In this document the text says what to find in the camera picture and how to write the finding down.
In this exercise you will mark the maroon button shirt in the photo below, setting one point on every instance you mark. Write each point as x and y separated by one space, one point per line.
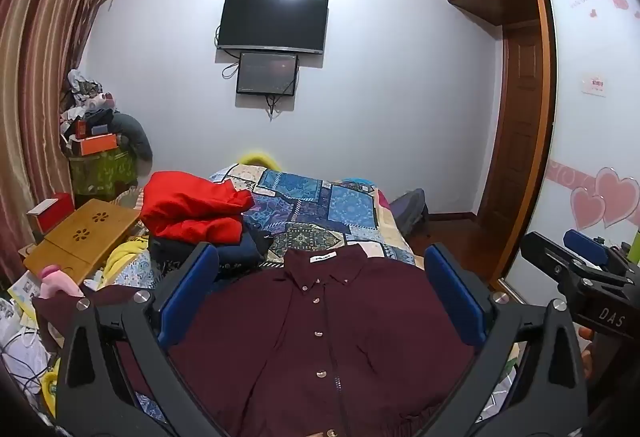
325 342

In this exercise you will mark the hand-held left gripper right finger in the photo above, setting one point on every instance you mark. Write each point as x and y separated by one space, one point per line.
457 299

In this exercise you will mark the grey backpack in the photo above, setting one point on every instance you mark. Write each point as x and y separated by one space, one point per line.
409 212

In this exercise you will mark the red box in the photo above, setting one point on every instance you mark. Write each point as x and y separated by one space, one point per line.
52 212

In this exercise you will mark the small black wall monitor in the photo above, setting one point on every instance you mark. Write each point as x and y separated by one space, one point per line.
267 73

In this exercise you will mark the yellow cloth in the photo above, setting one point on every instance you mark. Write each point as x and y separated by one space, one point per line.
122 259

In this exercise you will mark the navy blue folded garment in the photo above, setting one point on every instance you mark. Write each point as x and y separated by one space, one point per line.
235 249

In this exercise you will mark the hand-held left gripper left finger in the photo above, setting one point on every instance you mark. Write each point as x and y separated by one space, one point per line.
186 299

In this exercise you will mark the orange flat box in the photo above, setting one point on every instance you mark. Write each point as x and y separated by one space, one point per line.
97 144

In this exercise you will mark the red folded garment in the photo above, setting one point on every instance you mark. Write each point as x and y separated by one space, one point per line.
192 204

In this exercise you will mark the large black wall television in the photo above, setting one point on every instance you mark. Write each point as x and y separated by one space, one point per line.
272 22

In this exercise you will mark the striped red curtain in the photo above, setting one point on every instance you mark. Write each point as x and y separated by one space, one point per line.
37 82

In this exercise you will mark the white heart-print wardrobe door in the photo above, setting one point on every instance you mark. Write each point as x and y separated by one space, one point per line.
595 132

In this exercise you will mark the blue patchwork bedspread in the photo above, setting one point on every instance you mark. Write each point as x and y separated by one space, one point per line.
310 207

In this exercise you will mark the pile of clutter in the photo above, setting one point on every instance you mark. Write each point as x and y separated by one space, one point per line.
85 99

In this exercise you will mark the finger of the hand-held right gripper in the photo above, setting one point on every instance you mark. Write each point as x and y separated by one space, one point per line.
550 257
586 248

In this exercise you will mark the wooden lap desk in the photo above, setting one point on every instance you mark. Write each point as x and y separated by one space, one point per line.
80 237

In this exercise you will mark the wall switch with sticker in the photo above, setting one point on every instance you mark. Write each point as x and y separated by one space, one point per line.
595 85

